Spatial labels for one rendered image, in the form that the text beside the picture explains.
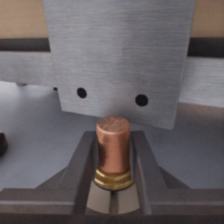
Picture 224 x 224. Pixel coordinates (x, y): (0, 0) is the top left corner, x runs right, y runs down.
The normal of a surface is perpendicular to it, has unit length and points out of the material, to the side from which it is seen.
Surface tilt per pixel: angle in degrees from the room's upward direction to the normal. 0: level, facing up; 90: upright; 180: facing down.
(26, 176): 180
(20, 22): 90
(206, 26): 90
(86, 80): 90
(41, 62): 90
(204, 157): 180
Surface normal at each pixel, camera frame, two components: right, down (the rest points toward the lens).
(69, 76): -0.36, 0.43
